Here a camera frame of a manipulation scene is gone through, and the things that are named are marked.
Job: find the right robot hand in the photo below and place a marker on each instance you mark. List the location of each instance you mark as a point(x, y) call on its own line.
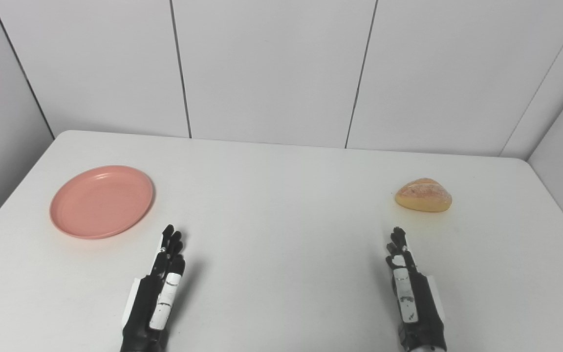
point(416, 303)

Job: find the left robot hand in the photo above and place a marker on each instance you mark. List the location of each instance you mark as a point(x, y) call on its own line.
point(147, 303)

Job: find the bread roll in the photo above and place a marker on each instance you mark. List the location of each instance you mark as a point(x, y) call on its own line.
point(423, 195)

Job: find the pink plate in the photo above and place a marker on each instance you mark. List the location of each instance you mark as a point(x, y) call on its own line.
point(101, 201)

